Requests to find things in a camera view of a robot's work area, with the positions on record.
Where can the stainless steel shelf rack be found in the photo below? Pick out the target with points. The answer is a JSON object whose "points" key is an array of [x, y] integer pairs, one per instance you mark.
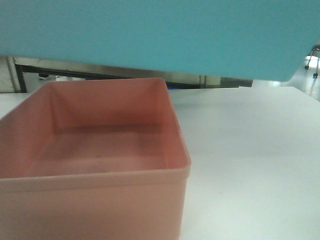
{"points": [[14, 68]]}

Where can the light blue plastic box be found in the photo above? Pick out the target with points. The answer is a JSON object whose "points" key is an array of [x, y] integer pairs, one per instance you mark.
{"points": [[253, 39]]}

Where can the pink plastic box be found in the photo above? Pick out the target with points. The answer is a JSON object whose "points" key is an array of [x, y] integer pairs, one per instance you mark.
{"points": [[93, 160]]}

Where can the grey office chair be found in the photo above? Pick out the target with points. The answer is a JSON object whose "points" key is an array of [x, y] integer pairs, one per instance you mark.
{"points": [[313, 60]]}

